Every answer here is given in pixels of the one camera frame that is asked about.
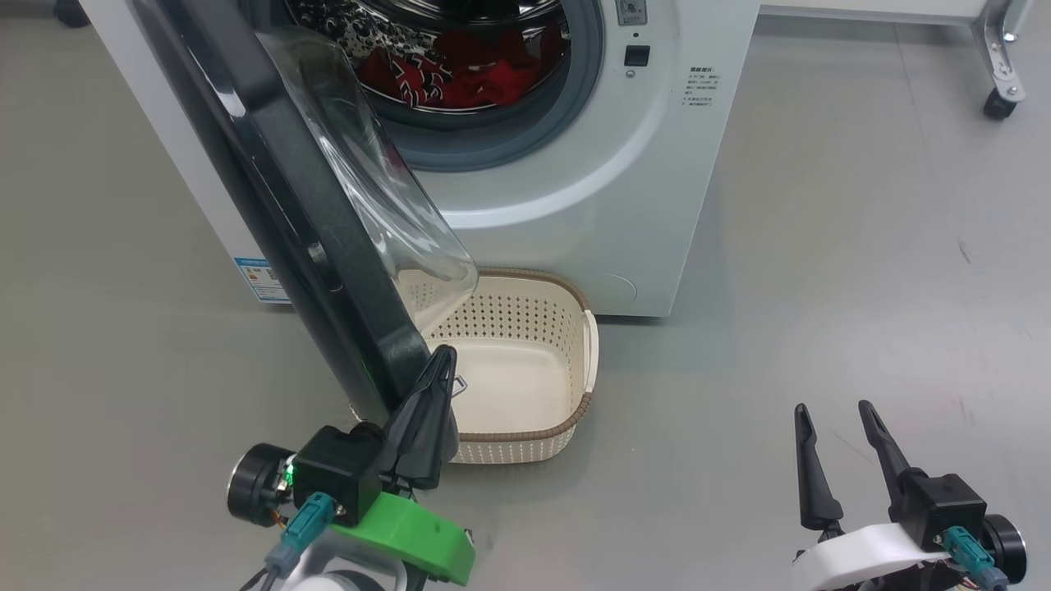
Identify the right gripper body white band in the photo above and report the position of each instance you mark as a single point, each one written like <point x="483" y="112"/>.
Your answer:
<point x="854" y="558"/>

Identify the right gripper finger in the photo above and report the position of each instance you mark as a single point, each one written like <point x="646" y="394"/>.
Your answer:
<point x="817" y="492"/>
<point x="885" y="460"/>

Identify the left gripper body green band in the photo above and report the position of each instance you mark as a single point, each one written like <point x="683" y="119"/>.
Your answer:
<point x="419" y="533"/>

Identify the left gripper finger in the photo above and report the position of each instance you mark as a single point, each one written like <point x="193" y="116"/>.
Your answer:
<point x="431" y="435"/>
<point x="398" y="439"/>

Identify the black round washer door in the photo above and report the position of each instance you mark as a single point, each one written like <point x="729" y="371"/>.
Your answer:
<point x="328" y="246"/>

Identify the red clothes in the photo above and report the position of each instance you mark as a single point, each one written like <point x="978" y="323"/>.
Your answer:
<point x="493" y="78"/>

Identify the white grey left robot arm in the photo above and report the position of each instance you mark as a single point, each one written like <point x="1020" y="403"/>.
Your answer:
<point x="345" y="579"/>

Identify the cream laundry basket brown rim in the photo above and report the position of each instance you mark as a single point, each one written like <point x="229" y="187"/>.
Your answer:
<point x="525" y="386"/>

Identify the white front-load washing machine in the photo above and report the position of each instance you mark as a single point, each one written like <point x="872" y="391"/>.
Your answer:
<point x="575" y="205"/>

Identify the black and white patterned fabric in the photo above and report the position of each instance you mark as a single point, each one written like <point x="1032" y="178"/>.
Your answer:
<point x="361" y="33"/>

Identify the blue energy label sticker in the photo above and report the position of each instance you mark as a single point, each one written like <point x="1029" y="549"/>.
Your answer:
<point x="263" y="281"/>

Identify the black caster wheel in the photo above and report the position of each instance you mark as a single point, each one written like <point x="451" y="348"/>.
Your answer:
<point x="999" y="105"/>

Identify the silver metal cabinet leg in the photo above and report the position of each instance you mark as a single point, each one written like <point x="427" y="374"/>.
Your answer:
<point x="1006" y="49"/>

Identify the white cabinet panel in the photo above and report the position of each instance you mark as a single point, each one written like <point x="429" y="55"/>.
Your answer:
<point x="870" y="8"/>

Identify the dark floor object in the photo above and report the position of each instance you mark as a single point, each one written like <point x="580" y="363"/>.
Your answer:
<point x="72" y="12"/>

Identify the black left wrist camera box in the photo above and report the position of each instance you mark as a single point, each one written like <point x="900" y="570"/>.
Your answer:
<point x="337" y="472"/>

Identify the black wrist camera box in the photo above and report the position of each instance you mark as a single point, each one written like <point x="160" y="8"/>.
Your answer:
<point x="944" y="505"/>
<point x="337" y="472"/>

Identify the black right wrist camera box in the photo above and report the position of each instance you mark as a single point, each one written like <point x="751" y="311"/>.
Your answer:
<point x="944" y="505"/>

